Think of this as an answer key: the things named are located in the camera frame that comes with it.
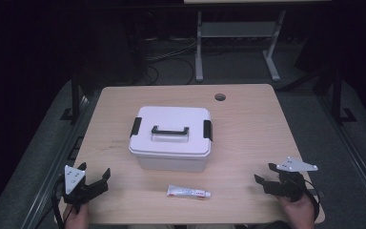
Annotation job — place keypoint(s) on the white ointment tube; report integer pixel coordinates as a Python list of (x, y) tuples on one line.
[(184, 191)]

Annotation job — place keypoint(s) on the black metal post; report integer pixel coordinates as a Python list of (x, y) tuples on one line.
[(75, 95), (336, 95)]

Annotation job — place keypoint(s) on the white metal table frame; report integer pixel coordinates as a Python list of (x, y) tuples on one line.
[(235, 29)]

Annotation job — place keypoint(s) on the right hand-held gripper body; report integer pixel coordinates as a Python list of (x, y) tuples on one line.
[(290, 186)]

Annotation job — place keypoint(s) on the person's right hand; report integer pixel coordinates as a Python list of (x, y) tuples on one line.
[(298, 213)]

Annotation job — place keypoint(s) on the aluminium rail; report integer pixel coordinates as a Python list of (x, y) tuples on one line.
[(355, 159), (52, 178)]

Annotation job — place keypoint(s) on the grey tape strip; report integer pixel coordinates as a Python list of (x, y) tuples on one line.
[(320, 192)]

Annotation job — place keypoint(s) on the white plastic storage box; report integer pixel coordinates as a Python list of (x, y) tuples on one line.
[(171, 163)]

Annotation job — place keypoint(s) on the person's left hand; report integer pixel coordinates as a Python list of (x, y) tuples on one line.
[(76, 220)]

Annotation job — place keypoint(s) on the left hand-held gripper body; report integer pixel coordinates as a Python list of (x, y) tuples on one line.
[(74, 179)]

